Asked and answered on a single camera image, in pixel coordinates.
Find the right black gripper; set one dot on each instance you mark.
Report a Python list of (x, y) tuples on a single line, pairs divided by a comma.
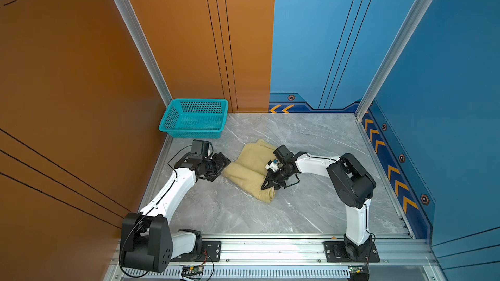
[(269, 182)]

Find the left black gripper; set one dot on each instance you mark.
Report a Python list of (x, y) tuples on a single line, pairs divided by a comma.
[(221, 161)]

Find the khaki long pants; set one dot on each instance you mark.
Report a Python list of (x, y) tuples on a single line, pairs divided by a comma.
[(249, 171)]

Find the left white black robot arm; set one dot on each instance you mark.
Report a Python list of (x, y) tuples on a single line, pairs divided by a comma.
[(147, 243)]

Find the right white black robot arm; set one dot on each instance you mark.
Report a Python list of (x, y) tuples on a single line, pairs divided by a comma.
[(353, 185)]

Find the teal plastic basket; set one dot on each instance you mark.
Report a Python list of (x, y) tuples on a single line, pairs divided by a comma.
[(195, 118)]

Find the left circuit board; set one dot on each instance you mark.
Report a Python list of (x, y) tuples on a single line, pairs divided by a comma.
[(193, 271)]

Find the circuit board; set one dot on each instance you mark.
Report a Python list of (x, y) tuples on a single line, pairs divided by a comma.
[(359, 273), (193, 271)]

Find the right circuit board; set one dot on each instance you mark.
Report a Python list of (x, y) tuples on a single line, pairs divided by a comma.
[(359, 273)]

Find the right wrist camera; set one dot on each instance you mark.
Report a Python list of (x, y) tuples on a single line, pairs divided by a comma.
[(273, 165)]

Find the aluminium front rail frame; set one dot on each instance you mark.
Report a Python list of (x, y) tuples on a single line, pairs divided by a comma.
[(302, 257)]

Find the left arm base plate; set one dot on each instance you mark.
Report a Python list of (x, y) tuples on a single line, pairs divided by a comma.
[(210, 248)]

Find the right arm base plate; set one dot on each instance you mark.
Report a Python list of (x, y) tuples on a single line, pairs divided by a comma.
[(339, 251)]

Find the left aluminium corner post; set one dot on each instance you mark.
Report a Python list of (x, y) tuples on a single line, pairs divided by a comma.
[(137, 34)]

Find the aluminium corner post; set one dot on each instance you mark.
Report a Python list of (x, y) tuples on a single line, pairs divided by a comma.
[(404, 34), (137, 34)]

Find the right aluminium corner post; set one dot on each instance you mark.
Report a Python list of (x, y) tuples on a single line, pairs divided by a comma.
[(404, 34)]

